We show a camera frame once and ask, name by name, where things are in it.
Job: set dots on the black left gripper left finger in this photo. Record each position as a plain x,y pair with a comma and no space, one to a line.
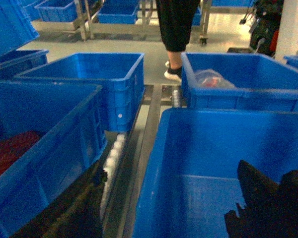
73,214

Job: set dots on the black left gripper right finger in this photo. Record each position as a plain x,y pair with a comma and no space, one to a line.
271,209

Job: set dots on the large blue plastic crate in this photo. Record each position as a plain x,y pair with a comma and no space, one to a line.
191,177

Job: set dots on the metal roller conveyor shelf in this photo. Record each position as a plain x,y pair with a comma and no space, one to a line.
127,157

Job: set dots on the red item in left crate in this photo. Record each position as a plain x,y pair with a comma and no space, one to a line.
15,147

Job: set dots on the blue crate left near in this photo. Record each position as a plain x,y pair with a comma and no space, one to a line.
68,120

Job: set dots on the blue crate right far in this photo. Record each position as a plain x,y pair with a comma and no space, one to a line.
260,82

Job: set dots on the blue crate left middle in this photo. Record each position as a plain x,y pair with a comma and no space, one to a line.
121,76

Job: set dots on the clear plastic bag red item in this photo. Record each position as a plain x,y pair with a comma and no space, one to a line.
212,79

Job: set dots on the blue crate left edge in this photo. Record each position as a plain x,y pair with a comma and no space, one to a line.
19,61

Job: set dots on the black white sneaker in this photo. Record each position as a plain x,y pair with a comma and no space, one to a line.
173,74

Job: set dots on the dark machine red parts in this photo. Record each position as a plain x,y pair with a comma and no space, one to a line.
265,29

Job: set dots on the blue crate top left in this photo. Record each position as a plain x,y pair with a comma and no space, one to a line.
16,29

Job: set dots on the blue crate far left rack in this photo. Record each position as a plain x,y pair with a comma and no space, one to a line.
57,10

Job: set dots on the blue crate far centre floor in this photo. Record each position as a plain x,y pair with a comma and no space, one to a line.
119,12

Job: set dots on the person leg black pants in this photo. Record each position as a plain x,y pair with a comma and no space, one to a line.
175,23

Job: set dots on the metal rack frame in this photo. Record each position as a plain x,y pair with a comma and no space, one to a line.
88,25

